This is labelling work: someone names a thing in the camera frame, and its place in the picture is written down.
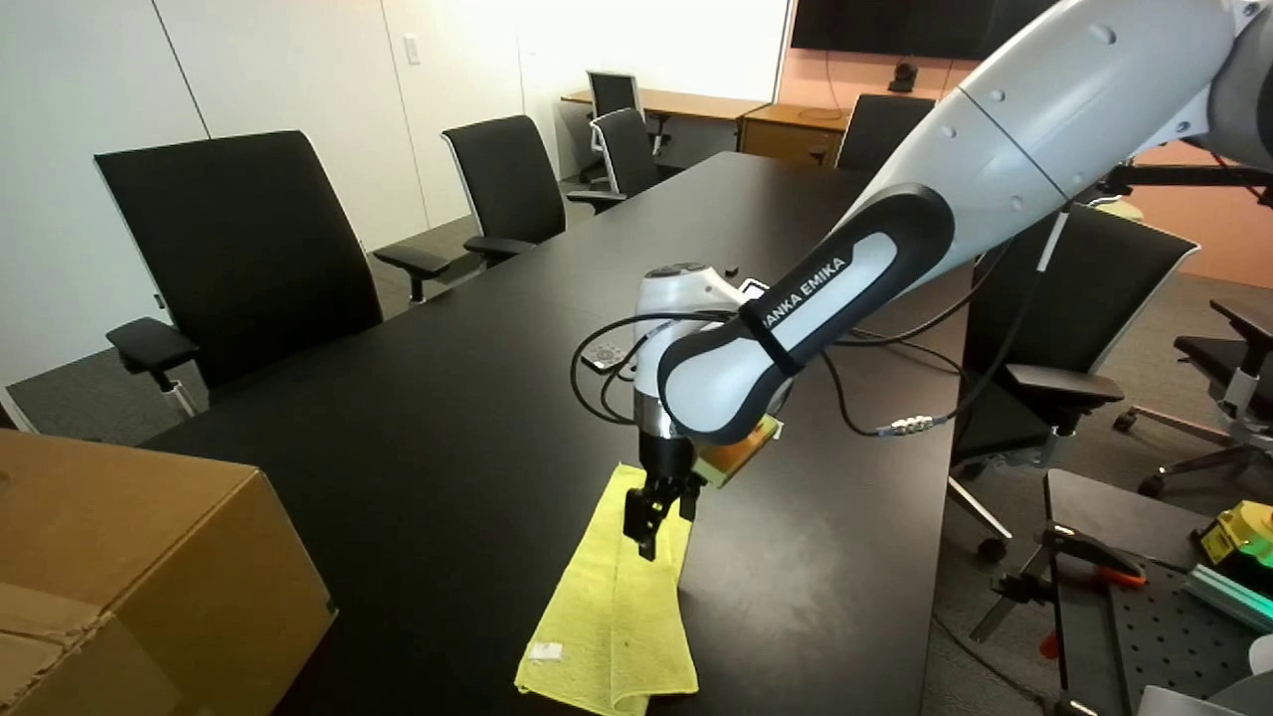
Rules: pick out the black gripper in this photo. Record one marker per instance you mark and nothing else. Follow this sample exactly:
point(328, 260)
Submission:
point(669, 471)

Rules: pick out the yellow towel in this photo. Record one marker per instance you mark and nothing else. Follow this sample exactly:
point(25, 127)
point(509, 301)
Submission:
point(619, 621)

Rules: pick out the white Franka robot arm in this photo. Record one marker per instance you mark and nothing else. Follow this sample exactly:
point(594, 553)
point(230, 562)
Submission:
point(1060, 121)

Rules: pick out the wooden sideboard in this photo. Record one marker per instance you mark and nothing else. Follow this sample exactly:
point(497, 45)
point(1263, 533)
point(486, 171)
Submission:
point(743, 125)

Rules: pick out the black tripod stand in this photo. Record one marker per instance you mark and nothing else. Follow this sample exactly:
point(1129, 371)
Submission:
point(1056, 621)

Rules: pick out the large black office chair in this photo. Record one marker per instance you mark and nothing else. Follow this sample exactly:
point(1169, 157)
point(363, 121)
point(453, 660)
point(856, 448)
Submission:
point(253, 251)

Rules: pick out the black webcam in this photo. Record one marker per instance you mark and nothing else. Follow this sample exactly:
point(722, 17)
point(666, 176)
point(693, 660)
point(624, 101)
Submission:
point(905, 77)

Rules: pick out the brown cardboard box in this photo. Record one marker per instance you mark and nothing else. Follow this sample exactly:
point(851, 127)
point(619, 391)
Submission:
point(133, 572)

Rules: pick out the teal green bar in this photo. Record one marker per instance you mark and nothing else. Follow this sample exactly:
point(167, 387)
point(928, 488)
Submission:
point(1237, 598)

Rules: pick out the yellow green box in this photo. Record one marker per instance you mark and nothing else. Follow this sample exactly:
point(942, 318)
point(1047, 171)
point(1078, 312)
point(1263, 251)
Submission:
point(1238, 530)

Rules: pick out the white wall switch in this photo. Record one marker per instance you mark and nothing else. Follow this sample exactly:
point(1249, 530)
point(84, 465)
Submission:
point(411, 49)

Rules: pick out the black wall television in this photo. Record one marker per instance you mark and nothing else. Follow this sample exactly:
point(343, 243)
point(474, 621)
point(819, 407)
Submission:
point(900, 25)

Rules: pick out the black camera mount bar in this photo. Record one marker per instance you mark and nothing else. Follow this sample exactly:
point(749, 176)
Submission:
point(1194, 176)

